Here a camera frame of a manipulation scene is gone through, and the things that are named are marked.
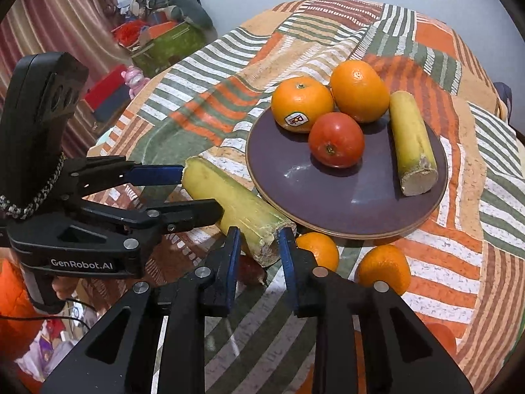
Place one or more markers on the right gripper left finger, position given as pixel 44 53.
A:
pixel 154 335

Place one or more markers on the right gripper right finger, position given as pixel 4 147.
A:
pixel 372 324

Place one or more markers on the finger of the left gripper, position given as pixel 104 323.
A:
pixel 97 220
pixel 86 176

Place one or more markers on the small red tomato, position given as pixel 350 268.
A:
pixel 251 273

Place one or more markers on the small mandarin orange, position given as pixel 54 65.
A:
pixel 385 263
pixel 322 247

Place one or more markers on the orange with Dole sticker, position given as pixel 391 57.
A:
pixel 297 103

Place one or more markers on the large red tomato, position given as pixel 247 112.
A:
pixel 336 140

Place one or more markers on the large plain orange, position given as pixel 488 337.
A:
pixel 359 92

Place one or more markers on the pink plush toy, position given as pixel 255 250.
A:
pixel 135 80

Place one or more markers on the red bag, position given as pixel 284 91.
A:
pixel 128 33

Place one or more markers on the purple round plate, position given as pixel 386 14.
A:
pixel 361 202

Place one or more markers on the red striped curtain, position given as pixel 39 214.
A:
pixel 81 28

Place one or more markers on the green storage box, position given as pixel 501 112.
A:
pixel 169 48

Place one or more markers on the blue grey backpack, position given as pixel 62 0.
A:
pixel 505 100

